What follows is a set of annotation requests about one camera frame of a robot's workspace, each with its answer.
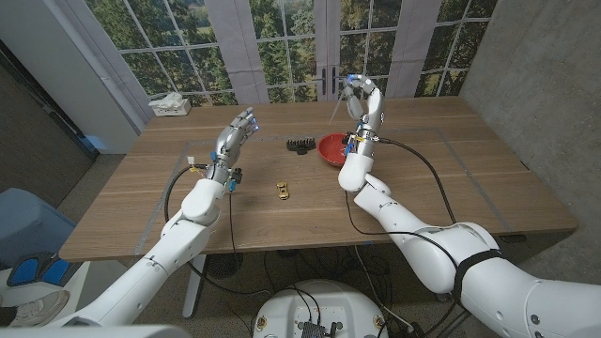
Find white sneaker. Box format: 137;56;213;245
8;289;70;329

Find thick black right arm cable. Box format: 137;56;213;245
378;137;457;225

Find red speckled bowl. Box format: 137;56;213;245
316;132;351;168

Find white floor cable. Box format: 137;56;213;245
354;244;417;332

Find thin black left wrist cable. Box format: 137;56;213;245
227;190;241;269

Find blue foot pedals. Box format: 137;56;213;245
7;252;71;287

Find black hair claw clip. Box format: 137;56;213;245
285;136;317;156

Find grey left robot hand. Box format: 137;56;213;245
206;106;260;185

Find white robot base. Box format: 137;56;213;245
252;279;390;338

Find blue chair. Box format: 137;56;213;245
0;187;77;269

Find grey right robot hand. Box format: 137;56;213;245
343;73;385;159

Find crumpled white tissue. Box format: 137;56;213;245
147;91;184;111

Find white table leg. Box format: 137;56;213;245
181;253;208;319

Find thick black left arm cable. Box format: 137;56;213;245
162;162;271;297

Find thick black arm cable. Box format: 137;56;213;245
378;137;457;225
162;162;271;297

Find white power strip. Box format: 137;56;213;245
152;99;193;117

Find black floor cable tangle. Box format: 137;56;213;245
262;243;393;301

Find round black floor stand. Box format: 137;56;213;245
206;252;244;281

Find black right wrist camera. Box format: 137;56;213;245
341;132;359;156

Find clear plastic pipette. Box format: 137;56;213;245
328;91;348;126

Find printed window backdrop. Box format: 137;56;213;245
84;0;499;107

